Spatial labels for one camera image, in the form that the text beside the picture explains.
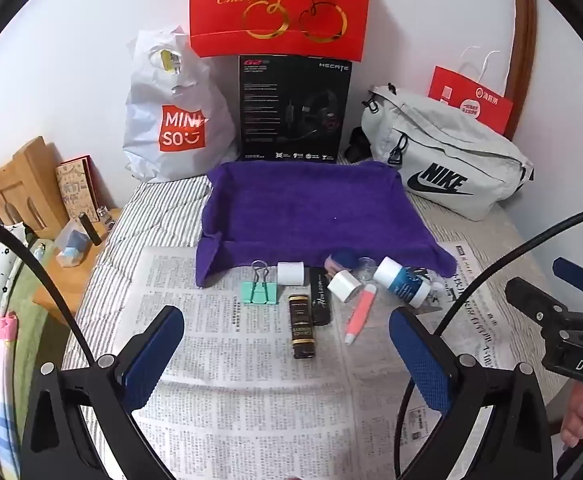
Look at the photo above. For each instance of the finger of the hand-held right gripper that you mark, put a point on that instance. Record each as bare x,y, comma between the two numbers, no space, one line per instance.
526,295
571,272

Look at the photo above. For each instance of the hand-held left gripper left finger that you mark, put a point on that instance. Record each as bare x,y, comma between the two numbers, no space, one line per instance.
151,355

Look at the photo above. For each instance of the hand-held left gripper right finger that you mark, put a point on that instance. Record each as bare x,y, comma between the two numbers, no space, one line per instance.
421,355

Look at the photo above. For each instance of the pink tube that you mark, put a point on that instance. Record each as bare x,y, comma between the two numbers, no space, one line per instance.
359,317

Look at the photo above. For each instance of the white and blue bottle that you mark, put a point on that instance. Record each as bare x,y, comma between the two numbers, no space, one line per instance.
401,282

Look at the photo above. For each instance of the green binder clip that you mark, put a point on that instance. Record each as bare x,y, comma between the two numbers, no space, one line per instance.
259,294

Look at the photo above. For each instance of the white tape roll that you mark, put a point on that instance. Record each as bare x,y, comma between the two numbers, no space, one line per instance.
291,274

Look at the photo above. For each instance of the white charger plug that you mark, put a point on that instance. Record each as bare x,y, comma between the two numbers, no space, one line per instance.
345,285

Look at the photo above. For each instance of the clear plastic cap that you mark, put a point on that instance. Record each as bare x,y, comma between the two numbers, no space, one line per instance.
366,267

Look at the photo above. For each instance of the wooden nightstand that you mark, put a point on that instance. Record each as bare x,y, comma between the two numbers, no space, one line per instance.
71,285

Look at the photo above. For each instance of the black rectangular case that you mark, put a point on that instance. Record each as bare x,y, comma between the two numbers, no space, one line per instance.
321,305

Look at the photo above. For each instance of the newspaper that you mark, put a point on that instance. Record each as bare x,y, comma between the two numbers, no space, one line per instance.
251,410

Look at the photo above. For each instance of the green bedsheet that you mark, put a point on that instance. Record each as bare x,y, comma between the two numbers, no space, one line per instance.
31,340

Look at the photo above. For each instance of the blue translucent box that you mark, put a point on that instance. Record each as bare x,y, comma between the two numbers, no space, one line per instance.
71,247

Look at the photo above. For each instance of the black cylinder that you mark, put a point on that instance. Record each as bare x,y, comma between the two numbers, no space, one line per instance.
90,230

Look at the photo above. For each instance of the small glass bottle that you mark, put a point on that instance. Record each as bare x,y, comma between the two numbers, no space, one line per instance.
105,214

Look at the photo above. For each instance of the grey waist bag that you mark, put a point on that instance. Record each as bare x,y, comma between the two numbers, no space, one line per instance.
471,150

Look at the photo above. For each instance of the purple towel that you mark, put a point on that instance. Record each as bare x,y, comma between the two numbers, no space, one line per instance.
311,210

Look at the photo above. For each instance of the patterned notebook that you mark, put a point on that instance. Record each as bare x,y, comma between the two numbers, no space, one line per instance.
73,190

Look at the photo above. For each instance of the wooden headboard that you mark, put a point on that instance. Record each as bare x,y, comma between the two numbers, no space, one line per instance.
31,170

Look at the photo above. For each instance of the white plastic shopping bag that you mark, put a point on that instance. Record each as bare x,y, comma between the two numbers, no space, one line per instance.
146,120

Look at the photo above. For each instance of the black headset box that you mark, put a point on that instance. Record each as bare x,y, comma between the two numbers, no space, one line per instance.
271,110

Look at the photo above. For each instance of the brown wooden frame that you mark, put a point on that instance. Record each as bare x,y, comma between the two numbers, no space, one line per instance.
525,60

